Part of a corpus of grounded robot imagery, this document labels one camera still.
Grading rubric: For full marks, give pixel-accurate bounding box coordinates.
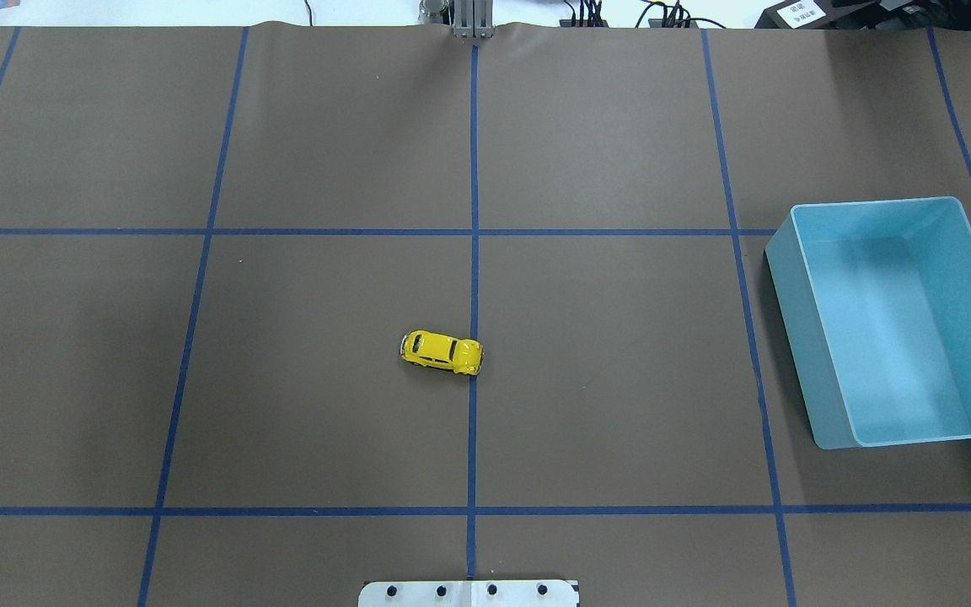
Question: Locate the black labelled device box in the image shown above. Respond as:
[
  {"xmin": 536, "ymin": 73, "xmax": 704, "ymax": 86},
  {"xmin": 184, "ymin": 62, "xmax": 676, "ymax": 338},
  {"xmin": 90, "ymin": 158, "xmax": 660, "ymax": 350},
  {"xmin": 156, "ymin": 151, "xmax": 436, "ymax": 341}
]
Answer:
[{"xmin": 754, "ymin": 1, "xmax": 880, "ymax": 30}]

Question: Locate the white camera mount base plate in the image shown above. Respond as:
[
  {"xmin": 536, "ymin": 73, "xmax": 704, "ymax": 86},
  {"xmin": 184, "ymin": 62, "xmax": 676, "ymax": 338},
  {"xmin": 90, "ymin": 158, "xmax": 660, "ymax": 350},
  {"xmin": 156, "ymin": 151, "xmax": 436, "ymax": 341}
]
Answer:
[{"xmin": 357, "ymin": 579, "xmax": 581, "ymax": 606}]

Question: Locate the yellow beetle toy car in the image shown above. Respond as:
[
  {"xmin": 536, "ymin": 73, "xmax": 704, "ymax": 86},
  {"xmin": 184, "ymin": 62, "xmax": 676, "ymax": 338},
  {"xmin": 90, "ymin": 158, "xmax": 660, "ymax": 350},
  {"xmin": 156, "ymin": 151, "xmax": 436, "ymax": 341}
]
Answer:
[{"xmin": 400, "ymin": 330, "xmax": 483, "ymax": 377}]

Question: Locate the aluminium frame post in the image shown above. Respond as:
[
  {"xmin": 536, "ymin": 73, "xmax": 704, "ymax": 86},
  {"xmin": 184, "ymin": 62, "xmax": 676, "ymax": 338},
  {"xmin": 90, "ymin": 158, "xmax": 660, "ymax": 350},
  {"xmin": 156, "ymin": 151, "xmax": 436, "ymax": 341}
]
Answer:
[{"xmin": 448, "ymin": 0, "xmax": 496, "ymax": 39}]

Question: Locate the light blue plastic bin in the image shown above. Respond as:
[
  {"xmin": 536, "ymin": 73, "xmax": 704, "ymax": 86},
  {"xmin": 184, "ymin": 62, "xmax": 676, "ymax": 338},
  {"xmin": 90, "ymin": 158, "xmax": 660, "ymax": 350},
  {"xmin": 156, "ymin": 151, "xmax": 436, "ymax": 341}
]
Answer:
[{"xmin": 765, "ymin": 197, "xmax": 971, "ymax": 450}]

